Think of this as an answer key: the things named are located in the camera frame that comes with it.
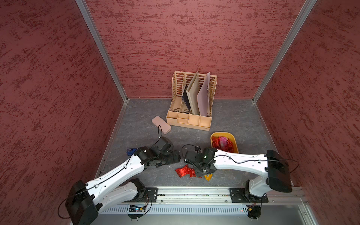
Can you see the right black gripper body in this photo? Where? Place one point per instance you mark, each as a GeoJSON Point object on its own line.
{"type": "Point", "coordinates": [199, 170]}

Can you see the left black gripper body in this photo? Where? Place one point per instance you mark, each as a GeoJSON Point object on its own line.
{"type": "Point", "coordinates": [165, 159]}

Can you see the red tea bag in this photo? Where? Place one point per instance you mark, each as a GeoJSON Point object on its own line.
{"type": "Point", "coordinates": [182, 171]}
{"type": "Point", "coordinates": [228, 146]}
{"type": "Point", "coordinates": [191, 172]}
{"type": "Point", "coordinates": [215, 142]}

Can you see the yellow tea bag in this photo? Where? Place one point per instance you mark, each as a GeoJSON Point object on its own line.
{"type": "Point", "coordinates": [208, 177]}

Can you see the red tea bag top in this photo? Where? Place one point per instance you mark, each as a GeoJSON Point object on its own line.
{"type": "Point", "coordinates": [215, 142]}

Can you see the pink tea bag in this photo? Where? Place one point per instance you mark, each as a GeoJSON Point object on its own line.
{"type": "Point", "coordinates": [222, 141]}

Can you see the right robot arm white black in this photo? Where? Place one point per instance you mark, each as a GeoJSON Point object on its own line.
{"type": "Point", "coordinates": [271, 169]}

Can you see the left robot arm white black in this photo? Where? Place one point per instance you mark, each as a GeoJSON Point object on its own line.
{"type": "Point", "coordinates": [86, 201]}

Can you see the yellow plastic storage box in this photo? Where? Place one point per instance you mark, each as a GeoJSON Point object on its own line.
{"type": "Point", "coordinates": [228, 135]}

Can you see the pink glasses case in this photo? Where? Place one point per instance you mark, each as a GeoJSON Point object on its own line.
{"type": "Point", "coordinates": [163, 126]}

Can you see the beige plastic file organizer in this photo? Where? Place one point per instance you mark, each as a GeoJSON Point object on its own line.
{"type": "Point", "coordinates": [177, 114]}

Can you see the black notebook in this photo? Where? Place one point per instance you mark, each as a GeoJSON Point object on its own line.
{"type": "Point", "coordinates": [186, 100]}

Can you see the mauve folder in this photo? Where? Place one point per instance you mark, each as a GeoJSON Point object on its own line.
{"type": "Point", "coordinates": [202, 97]}

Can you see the tan cardboard folder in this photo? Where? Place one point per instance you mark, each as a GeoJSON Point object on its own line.
{"type": "Point", "coordinates": [192, 92]}

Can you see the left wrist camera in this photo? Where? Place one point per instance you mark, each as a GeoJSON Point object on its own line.
{"type": "Point", "coordinates": [162, 146]}

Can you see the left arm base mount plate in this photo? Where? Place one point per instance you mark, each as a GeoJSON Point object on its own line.
{"type": "Point", "coordinates": [149, 192]}

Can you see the aluminium front rail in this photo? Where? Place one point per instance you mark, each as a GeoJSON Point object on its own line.
{"type": "Point", "coordinates": [221, 196]}

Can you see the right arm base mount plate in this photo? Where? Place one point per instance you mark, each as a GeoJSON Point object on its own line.
{"type": "Point", "coordinates": [239, 195]}

